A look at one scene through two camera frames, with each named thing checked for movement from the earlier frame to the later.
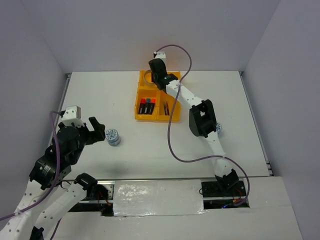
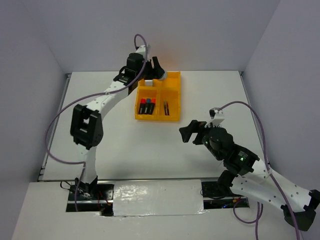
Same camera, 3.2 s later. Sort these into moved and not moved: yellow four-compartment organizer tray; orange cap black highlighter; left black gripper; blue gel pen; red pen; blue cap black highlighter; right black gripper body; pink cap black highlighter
Moved: right black gripper body; left black gripper
Not moved: yellow four-compartment organizer tray; blue gel pen; orange cap black highlighter; pink cap black highlighter; red pen; blue cap black highlighter
